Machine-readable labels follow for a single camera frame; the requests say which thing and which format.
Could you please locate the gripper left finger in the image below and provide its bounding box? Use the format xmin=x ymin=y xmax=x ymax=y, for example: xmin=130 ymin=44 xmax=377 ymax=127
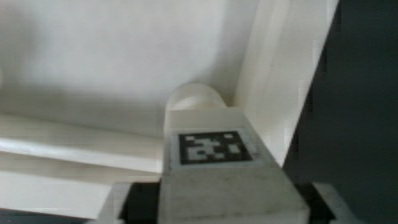
xmin=87 ymin=182 xmax=160 ymax=224

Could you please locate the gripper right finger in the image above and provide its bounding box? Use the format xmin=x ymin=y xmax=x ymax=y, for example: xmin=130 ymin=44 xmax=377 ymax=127
xmin=295 ymin=183 xmax=366 ymax=224

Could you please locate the white leg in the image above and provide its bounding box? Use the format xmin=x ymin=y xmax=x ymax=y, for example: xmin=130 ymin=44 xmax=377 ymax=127
xmin=156 ymin=94 xmax=311 ymax=224

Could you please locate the white square tabletop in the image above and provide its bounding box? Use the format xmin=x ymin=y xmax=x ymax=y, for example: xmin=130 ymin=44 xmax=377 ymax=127
xmin=0 ymin=0 xmax=339 ymax=222

